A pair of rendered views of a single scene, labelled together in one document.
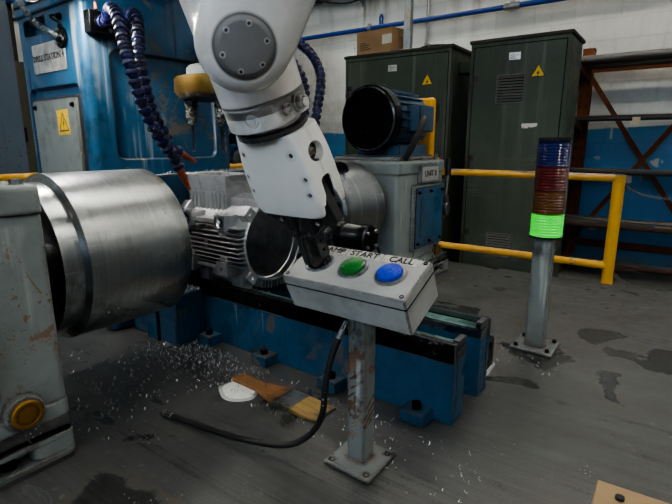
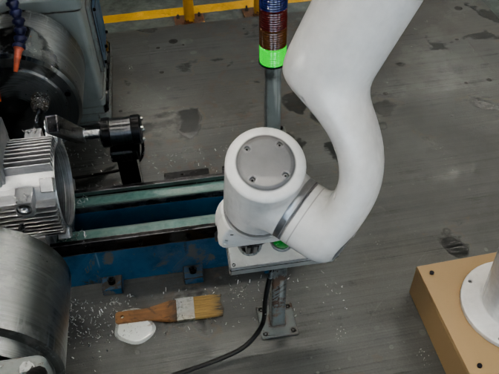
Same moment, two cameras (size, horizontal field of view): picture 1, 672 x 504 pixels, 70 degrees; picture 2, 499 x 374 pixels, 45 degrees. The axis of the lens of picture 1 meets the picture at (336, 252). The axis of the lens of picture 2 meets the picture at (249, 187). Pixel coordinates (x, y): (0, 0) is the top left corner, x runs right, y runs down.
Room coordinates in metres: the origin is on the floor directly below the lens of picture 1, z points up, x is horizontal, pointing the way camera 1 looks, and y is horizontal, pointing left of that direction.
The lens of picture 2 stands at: (0.15, 0.43, 1.79)
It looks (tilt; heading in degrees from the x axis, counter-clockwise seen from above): 45 degrees down; 315
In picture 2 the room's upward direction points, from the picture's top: 2 degrees counter-clockwise
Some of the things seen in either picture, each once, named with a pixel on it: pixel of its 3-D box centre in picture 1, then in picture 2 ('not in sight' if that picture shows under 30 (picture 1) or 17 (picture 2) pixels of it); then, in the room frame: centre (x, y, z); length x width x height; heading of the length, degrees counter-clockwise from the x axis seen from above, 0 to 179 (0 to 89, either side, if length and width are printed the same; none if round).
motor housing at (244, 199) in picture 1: (240, 236); (9, 191); (1.00, 0.20, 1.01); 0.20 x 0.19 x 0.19; 53
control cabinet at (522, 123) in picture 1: (516, 172); not in sight; (3.86, -1.44, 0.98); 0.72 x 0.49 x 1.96; 55
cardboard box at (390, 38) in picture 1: (383, 45); not in sight; (4.61, -0.43, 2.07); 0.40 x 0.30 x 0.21; 47
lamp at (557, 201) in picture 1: (548, 202); (272, 34); (0.92, -0.41, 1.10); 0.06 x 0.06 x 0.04
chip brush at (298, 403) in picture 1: (278, 394); (169, 311); (0.72, 0.10, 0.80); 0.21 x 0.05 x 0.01; 53
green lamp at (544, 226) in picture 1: (546, 225); (272, 52); (0.92, -0.41, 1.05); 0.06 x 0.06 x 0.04
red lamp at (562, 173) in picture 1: (551, 178); (272, 15); (0.92, -0.41, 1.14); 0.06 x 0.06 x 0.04
